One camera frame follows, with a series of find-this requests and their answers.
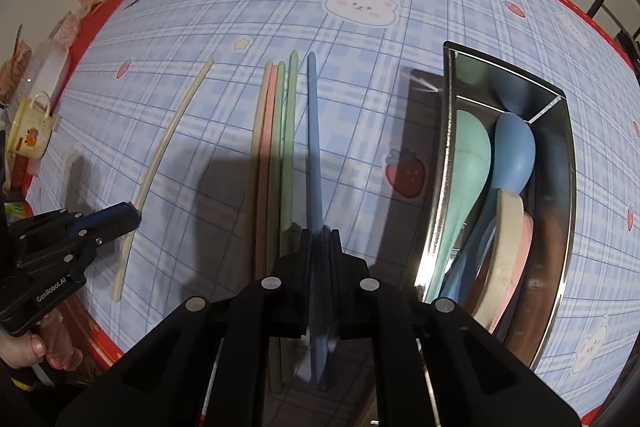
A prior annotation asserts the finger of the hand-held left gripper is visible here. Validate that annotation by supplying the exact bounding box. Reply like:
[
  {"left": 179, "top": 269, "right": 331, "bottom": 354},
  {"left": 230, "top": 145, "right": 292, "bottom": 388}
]
[
  {"left": 64, "top": 230, "right": 127, "bottom": 266},
  {"left": 74, "top": 202, "right": 142, "bottom": 239}
]

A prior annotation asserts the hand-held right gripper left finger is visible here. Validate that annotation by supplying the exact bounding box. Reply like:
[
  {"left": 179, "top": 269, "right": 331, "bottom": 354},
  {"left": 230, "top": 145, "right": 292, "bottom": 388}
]
[{"left": 97, "top": 227, "right": 326, "bottom": 427}]

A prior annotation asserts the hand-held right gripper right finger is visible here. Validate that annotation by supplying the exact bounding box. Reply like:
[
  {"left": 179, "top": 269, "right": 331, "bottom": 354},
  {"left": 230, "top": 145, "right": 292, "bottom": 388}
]
[{"left": 324, "top": 228, "right": 553, "bottom": 427}]

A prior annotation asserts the beige chopstick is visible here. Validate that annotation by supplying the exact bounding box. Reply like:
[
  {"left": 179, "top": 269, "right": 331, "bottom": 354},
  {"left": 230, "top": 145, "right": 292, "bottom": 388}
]
[
  {"left": 247, "top": 61, "right": 273, "bottom": 279},
  {"left": 111, "top": 58, "right": 215, "bottom": 304}
]

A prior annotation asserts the green chopstick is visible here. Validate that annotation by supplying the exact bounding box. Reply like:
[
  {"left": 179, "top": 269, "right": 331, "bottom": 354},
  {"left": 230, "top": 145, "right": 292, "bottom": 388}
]
[
  {"left": 277, "top": 49, "right": 301, "bottom": 388},
  {"left": 267, "top": 61, "right": 287, "bottom": 393}
]

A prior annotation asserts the pink chopstick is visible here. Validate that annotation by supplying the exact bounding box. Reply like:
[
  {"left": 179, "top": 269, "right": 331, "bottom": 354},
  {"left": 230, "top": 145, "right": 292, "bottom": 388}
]
[{"left": 257, "top": 63, "right": 279, "bottom": 281}]

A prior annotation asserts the blue chopstick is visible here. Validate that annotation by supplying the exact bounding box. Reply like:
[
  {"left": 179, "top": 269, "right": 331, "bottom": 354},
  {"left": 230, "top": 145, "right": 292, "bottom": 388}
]
[{"left": 304, "top": 52, "right": 337, "bottom": 393}]

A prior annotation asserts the beige spoon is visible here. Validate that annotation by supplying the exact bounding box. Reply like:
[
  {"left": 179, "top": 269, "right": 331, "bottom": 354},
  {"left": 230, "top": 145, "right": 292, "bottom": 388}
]
[{"left": 470, "top": 189, "right": 525, "bottom": 334}]

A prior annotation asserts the green spoon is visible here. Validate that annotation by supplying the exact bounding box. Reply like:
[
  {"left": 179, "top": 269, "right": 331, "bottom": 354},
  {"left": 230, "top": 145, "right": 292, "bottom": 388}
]
[{"left": 425, "top": 109, "right": 493, "bottom": 304}]

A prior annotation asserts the pink spoon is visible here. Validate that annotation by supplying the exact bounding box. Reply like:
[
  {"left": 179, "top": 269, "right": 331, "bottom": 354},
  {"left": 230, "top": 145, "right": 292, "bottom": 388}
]
[{"left": 492, "top": 212, "right": 535, "bottom": 334}]

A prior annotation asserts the stainless steel utensil container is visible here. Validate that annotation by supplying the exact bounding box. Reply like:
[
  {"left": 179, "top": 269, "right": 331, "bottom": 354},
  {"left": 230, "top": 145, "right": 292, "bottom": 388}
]
[{"left": 422, "top": 41, "right": 576, "bottom": 370}]

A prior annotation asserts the blue spoon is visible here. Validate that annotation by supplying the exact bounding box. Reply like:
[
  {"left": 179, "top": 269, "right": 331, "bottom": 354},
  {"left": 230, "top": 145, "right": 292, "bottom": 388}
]
[{"left": 442, "top": 112, "right": 537, "bottom": 306}]

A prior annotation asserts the person's left hand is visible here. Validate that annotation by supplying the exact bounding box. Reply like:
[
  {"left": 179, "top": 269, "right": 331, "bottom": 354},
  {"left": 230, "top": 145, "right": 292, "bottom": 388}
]
[{"left": 0, "top": 321, "right": 84, "bottom": 373}]

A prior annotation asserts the yellow mug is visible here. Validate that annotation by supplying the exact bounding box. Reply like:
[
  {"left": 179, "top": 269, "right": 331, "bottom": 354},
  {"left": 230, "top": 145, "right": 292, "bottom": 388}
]
[{"left": 7, "top": 91, "right": 57, "bottom": 160}]

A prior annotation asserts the clear plastic container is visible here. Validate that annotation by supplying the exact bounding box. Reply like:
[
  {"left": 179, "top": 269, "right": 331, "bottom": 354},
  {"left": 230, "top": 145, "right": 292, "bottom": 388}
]
[{"left": 29, "top": 41, "right": 72, "bottom": 108}]

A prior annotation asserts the red food packet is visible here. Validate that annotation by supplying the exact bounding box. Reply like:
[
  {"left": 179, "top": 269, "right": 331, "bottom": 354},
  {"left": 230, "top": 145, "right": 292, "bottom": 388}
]
[{"left": 0, "top": 24, "right": 32, "bottom": 104}]

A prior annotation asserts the blue plaid table mat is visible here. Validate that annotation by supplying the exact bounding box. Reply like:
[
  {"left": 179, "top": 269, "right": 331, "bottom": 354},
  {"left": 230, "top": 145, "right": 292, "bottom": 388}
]
[{"left": 25, "top": 0, "right": 640, "bottom": 408}]

